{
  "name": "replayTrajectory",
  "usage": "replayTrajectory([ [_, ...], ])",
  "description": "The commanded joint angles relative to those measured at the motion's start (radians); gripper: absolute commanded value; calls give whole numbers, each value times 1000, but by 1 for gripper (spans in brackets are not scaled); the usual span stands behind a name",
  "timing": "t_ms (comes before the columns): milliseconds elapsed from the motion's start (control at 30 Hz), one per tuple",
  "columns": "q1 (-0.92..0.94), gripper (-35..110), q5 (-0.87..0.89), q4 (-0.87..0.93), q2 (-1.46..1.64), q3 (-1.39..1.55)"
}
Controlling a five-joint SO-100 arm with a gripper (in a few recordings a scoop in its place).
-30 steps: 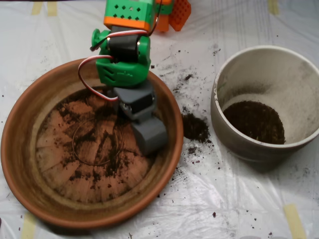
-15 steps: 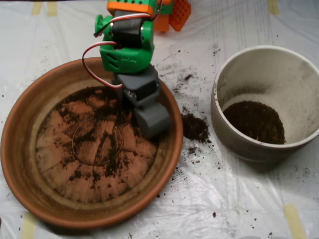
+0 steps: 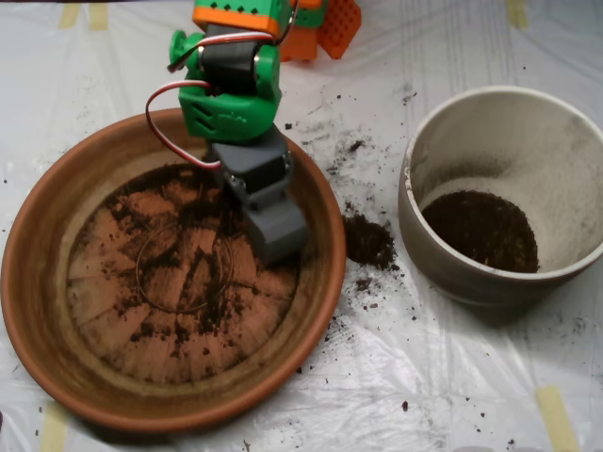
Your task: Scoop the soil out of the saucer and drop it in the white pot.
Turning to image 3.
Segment orange and green robot base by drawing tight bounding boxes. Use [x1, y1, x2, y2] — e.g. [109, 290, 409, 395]
[280, 0, 363, 62]

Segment spilled dark soil pile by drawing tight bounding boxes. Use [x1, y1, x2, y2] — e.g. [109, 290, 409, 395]
[343, 214, 399, 272]

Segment white ceramic pot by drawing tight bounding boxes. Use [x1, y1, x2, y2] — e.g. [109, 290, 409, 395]
[398, 84, 603, 326]

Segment terracotta clay saucer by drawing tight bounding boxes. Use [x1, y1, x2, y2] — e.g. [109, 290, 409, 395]
[0, 106, 349, 434]

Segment clear plastic sheet cover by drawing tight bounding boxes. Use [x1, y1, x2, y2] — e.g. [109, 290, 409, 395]
[0, 0, 603, 452]

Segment beige masking tape strip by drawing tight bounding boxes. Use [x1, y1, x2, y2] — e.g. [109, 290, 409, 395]
[506, 0, 529, 27]
[535, 384, 579, 452]
[40, 402, 70, 452]
[89, 3, 110, 32]
[58, 3, 81, 29]

